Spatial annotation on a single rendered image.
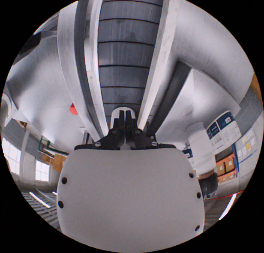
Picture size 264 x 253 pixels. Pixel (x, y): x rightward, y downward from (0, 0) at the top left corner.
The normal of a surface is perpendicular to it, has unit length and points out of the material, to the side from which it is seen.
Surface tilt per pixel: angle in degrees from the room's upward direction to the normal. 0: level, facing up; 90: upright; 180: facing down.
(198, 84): 0
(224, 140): 90
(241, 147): 90
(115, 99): 0
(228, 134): 90
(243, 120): 90
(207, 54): 0
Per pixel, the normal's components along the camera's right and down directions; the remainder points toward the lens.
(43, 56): 0.07, 0.80
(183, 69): -0.99, -0.01
